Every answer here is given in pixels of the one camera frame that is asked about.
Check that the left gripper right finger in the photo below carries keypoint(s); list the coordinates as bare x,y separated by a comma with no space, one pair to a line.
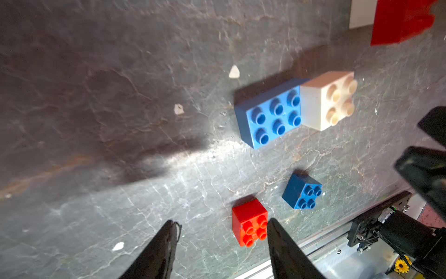
287,259

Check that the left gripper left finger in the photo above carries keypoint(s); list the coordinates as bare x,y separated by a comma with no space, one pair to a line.
156,260

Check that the red lego brick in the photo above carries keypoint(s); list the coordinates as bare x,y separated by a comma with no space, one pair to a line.
399,20
249,223

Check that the small blue lego brick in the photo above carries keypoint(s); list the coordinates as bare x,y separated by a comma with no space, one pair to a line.
302,192

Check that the long blue lego brick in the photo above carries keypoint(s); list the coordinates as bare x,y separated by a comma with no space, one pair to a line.
271,114

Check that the white lego brick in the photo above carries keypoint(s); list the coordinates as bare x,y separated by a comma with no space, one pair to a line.
327,99
362,13

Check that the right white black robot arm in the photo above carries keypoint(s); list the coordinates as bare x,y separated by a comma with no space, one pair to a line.
425,171

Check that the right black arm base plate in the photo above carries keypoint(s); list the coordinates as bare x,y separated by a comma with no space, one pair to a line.
365,227

